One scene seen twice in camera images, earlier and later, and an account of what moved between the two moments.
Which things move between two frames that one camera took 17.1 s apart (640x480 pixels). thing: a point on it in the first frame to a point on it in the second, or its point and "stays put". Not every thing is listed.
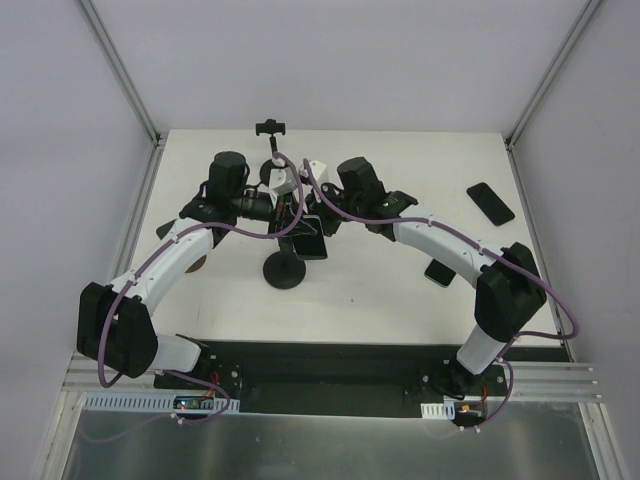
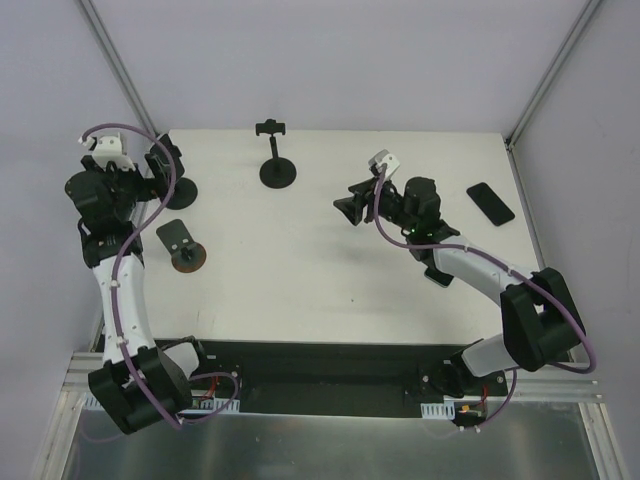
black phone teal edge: x=439 y=273 stays put
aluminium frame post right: x=584 y=15 stays put
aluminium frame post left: x=121 y=72 stays put
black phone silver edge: x=311 y=245 to x=159 y=159
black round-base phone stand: x=286 y=268 to x=183 y=195
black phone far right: x=490 y=203 stays put
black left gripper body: x=275 y=214 to x=160 y=163
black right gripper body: x=327 y=198 to x=360 y=200
